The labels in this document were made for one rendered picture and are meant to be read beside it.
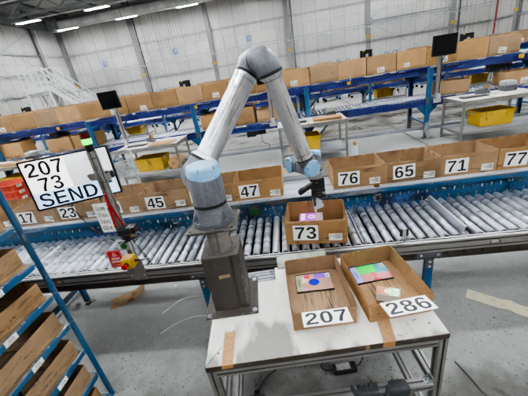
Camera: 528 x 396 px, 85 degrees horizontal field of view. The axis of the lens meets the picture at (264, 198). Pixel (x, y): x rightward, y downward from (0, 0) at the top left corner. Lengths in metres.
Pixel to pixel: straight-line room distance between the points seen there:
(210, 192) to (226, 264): 0.35
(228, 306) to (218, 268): 0.23
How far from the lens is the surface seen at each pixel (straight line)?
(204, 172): 1.21
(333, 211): 2.12
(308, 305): 1.49
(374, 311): 1.40
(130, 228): 1.89
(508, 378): 2.41
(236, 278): 1.42
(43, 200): 2.16
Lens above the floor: 1.81
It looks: 24 degrees down
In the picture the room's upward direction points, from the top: 9 degrees counter-clockwise
